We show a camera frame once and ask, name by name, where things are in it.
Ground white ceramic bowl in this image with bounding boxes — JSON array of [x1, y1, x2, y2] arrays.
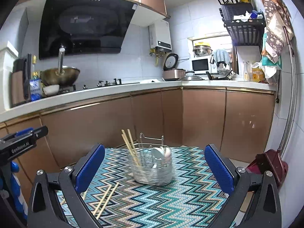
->
[[43, 84, 60, 97]]

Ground metal pot lid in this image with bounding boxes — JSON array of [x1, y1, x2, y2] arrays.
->
[[178, 71, 203, 81]]

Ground lower kitchen cabinets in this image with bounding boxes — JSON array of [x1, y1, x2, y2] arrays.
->
[[1, 88, 275, 197]]

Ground gas stove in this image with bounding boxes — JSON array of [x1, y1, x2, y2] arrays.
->
[[58, 78, 139, 94]]

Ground zigzag knitted table cloth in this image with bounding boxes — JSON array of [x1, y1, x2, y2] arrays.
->
[[57, 146, 238, 228]]

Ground white ceramic spoon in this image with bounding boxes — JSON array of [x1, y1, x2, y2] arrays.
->
[[151, 147, 164, 168], [159, 146, 166, 159]]

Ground white water heater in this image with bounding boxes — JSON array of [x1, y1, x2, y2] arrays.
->
[[148, 20, 172, 52]]

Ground rice cooker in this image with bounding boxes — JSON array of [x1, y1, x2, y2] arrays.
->
[[163, 52, 186, 81]]

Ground yellow oil bottle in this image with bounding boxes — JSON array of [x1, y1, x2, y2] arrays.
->
[[251, 62, 265, 82]]

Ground white microwave oven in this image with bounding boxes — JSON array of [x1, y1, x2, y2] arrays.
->
[[191, 56, 212, 75]]

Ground steel pot on microwave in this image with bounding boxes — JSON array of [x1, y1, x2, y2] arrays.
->
[[193, 42, 213, 57]]

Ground hanging patterned cloth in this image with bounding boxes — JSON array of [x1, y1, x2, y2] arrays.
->
[[261, 0, 294, 81]]

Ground pink ceramic spoon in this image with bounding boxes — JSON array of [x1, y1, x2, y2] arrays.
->
[[164, 147, 172, 163]]

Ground white appliance box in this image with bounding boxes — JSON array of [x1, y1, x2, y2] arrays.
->
[[0, 41, 19, 113]]

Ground black wall dish rack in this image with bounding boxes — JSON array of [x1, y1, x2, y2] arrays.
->
[[217, 0, 266, 47]]

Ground dark red dustpan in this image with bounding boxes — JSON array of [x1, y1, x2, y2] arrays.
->
[[246, 149, 289, 188]]

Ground metal wok with handle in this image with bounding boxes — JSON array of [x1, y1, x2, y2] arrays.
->
[[40, 47, 80, 86]]

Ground blue label bottle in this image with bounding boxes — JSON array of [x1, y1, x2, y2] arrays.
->
[[29, 55, 43, 101]]

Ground wire utensil holder with cup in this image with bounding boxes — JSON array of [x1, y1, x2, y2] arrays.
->
[[128, 133, 174, 186]]

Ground black range hood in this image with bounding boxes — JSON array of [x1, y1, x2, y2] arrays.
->
[[39, 0, 137, 60]]

